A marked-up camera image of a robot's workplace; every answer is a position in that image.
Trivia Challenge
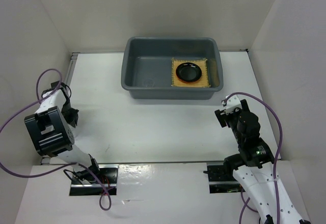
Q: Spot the bamboo placemat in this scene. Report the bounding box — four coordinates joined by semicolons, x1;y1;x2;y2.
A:
171;58;210;88

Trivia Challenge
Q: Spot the orange plastic plate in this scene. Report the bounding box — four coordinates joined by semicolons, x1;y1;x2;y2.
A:
176;77;201;84

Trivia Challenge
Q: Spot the black round plate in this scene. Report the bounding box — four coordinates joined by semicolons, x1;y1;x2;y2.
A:
175;62;202;80

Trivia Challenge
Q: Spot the clear plastic cup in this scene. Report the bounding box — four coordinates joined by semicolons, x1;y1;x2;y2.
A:
142;78;155;88

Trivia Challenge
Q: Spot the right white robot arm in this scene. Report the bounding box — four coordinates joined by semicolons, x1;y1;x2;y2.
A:
214;95;308;223

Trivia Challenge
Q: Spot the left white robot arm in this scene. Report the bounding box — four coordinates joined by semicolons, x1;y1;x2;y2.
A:
24;81;101;183

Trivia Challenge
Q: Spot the grey plastic bin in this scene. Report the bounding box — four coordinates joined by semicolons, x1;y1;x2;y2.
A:
121;37;224;100

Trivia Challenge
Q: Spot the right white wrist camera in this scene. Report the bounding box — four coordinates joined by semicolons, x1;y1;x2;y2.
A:
222;95;242;115

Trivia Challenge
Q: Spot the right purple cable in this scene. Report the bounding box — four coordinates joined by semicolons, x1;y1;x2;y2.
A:
223;92;284;224

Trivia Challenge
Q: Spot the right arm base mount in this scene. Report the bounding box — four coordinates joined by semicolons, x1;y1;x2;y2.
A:
203;161;241;194

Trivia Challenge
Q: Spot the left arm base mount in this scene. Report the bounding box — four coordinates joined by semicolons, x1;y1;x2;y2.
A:
63;164;119;196

